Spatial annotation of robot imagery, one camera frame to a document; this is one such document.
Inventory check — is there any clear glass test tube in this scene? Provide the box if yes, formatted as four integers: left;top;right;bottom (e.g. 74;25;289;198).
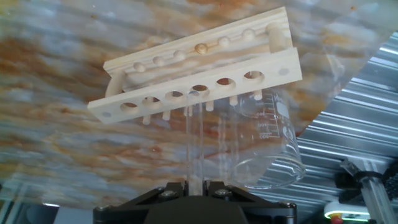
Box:
185;90;206;196

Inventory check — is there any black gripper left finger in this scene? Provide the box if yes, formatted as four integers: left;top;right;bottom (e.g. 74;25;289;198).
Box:
92;182;187;224

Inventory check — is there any wooden test tube rack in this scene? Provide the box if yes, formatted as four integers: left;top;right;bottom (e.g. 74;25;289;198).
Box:
86;6;303;126

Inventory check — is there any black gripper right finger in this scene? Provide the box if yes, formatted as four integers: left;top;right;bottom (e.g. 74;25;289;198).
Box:
205;182;298;224

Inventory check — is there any emergency stop button box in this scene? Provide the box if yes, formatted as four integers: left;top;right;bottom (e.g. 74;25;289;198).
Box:
323;200;371;224

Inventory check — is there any black strap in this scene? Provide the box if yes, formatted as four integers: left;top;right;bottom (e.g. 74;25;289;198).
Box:
334;161;398;202

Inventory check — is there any orange marble pattern mat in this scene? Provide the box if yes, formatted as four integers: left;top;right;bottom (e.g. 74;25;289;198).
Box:
0;0;398;210

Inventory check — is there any clear glass beaker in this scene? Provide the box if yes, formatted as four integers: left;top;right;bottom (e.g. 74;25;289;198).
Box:
217;88;307;190

